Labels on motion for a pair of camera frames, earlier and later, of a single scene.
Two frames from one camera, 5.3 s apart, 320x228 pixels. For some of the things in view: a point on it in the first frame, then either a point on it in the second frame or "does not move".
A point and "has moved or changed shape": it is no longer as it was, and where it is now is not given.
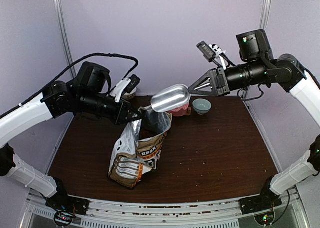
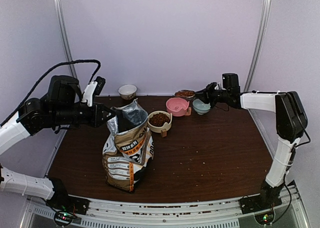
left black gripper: (120, 117) → (97, 119)
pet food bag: (138, 149) has moved or changed shape
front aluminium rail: (219, 215) does not move
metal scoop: (171, 98) has moved or changed shape
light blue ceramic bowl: (201, 106) does not move
